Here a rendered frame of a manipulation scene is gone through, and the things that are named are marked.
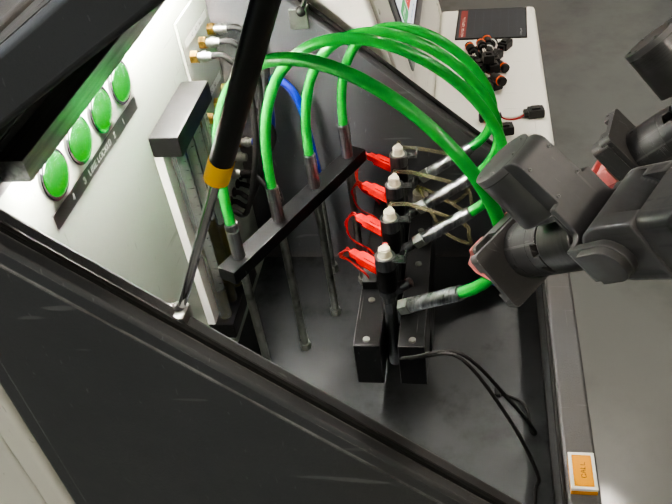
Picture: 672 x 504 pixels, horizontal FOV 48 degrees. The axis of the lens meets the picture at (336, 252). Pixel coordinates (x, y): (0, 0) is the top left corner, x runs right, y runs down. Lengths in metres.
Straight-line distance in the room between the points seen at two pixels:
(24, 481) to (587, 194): 0.65
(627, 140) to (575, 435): 0.37
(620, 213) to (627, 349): 1.83
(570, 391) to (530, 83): 0.76
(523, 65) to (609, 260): 1.13
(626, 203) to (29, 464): 0.64
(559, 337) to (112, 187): 0.63
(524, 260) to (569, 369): 0.38
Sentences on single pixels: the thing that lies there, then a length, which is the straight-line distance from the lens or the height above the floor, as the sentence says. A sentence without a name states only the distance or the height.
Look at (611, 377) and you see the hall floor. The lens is 2.33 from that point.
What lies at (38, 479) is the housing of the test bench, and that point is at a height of 1.09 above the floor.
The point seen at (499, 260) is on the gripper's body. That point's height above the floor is 1.27.
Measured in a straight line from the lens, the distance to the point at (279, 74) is 0.95.
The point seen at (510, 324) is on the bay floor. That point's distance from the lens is 1.28.
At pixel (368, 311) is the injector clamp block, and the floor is 0.98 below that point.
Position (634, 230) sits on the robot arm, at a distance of 0.57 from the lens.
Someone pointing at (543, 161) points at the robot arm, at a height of 1.41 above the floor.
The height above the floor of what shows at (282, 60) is 1.42.
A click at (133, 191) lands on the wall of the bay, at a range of 0.93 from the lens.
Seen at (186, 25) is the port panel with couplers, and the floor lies 1.34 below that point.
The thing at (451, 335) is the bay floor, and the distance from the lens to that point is 1.27.
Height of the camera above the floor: 1.76
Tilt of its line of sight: 40 degrees down
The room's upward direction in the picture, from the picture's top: 9 degrees counter-clockwise
